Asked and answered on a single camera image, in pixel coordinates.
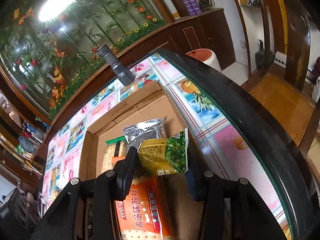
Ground wooden chair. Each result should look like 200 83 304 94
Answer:
249 0 319 157

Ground clear green-ended cracker pack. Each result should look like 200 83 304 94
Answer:
101 136 127 173

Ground red-lidded white bin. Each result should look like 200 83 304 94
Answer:
186 48 221 72

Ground brown cardboard box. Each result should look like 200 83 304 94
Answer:
78 80 226 240

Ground purple bottles on cabinet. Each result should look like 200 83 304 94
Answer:
183 0 201 16

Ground colourful fruit-pattern tablecloth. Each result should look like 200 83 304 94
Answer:
42 53 291 239

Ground silver foil snack packet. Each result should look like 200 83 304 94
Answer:
123 117 167 149

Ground yellow green pea packet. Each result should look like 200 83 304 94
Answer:
138 128 189 177

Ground orange soda cracker pack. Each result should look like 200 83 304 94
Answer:
115 177 175 239

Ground grey metal flashlight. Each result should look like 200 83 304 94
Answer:
97 44 135 86

